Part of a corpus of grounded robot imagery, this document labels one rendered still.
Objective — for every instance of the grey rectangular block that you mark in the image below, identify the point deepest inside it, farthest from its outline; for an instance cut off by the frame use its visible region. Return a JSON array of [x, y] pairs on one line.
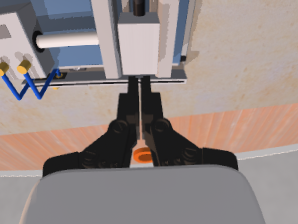
[[139, 42]]

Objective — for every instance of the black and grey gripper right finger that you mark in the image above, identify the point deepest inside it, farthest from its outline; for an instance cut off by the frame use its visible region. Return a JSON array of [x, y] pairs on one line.
[[168, 147]]

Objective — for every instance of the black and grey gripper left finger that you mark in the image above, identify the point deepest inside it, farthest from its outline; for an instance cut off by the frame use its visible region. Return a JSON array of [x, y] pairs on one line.
[[109, 150]]

